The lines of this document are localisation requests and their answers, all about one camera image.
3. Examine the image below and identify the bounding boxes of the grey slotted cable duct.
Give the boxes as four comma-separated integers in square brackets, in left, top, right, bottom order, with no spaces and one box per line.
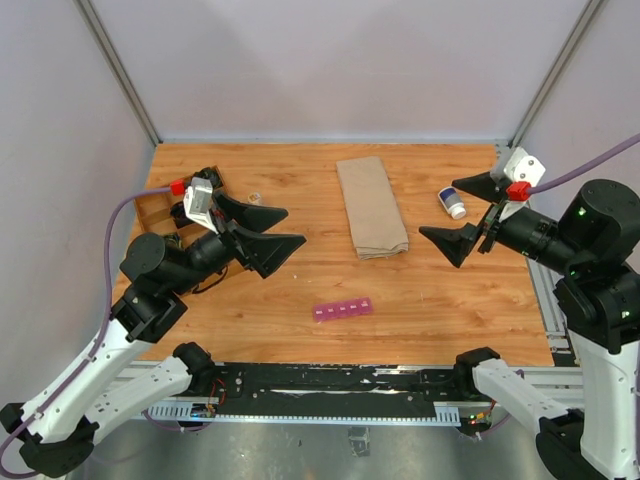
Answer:
[148,396,461,427]

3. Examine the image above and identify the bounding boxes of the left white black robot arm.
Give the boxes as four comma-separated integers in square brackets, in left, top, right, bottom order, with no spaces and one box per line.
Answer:
[1,187,306,479]

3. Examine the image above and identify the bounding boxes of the wooden compartment tray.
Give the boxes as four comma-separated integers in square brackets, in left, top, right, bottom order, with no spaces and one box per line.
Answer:
[129,165,243,288]

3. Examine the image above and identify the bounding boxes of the left aluminium frame post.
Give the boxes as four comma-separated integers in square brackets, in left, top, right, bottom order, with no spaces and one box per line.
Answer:
[73,0,162,147]

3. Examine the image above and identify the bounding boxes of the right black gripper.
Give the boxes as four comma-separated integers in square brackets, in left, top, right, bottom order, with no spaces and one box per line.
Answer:
[418,168,586,271]

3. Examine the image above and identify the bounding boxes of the aluminium frame post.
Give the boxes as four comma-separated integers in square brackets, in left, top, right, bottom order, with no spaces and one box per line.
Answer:
[73,0,162,147]
[507,0,608,147]

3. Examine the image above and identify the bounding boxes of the white capped pill bottle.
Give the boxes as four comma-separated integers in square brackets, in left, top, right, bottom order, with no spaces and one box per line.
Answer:
[438,186,467,220]

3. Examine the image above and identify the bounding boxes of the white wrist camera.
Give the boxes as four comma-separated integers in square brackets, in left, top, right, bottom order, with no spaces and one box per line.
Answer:
[490,147,546,222]
[169,176,218,233]

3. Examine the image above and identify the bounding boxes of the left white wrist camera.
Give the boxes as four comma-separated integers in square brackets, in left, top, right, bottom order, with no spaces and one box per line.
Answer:
[169,176,218,233]

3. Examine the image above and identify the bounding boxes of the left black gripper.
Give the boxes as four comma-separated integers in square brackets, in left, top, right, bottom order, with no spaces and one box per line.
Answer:
[169,190,306,295]

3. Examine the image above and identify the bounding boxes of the pink weekly pill organizer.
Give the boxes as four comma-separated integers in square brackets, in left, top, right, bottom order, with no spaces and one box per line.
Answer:
[312,297,373,323]

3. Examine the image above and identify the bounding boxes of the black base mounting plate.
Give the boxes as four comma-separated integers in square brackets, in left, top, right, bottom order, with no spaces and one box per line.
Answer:
[189,363,483,405]

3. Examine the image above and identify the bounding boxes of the right aluminium frame post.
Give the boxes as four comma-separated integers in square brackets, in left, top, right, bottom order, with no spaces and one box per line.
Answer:
[507,0,608,147]

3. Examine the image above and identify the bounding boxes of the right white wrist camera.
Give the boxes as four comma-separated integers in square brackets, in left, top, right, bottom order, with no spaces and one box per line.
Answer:
[490,147,546,222]

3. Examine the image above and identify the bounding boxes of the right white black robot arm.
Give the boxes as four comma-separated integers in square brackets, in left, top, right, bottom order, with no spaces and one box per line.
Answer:
[421,173,639,479]

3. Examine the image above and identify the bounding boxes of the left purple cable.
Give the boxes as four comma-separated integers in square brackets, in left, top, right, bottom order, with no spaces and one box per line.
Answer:
[0,186,176,476]

